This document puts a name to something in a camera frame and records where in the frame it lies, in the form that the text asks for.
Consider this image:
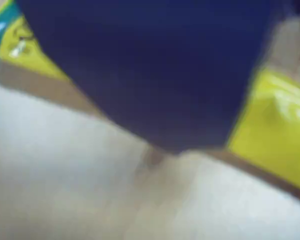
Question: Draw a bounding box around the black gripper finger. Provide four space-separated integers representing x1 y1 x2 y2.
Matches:
16 0 288 157

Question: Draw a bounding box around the yellow instant coffee stick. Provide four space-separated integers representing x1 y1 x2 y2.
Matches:
0 0 300 197

